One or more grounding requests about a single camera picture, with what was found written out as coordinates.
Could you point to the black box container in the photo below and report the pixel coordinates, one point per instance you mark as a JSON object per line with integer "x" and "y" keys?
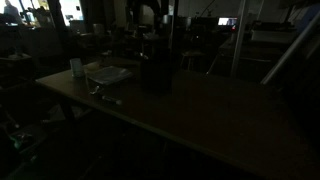
{"x": 156, "y": 75}

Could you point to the round stool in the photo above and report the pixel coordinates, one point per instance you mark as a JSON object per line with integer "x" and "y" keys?
{"x": 192, "y": 56}

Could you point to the black marker white label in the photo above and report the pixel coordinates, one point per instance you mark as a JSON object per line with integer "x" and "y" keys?
{"x": 111, "y": 99}

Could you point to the white cup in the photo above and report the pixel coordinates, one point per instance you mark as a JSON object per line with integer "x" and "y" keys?
{"x": 76, "y": 67}

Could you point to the white upright pole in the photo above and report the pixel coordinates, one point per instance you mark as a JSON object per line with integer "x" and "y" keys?
{"x": 239, "y": 36}

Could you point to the lit monitor screen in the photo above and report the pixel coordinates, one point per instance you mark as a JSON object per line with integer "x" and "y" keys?
{"x": 227, "y": 21}

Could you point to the grey slanted metal bar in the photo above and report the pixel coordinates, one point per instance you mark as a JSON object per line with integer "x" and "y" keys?
{"x": 290, "y": 50}

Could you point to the person in background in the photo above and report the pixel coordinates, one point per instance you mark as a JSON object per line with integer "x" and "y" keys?
{"x": 11, "y": 11}

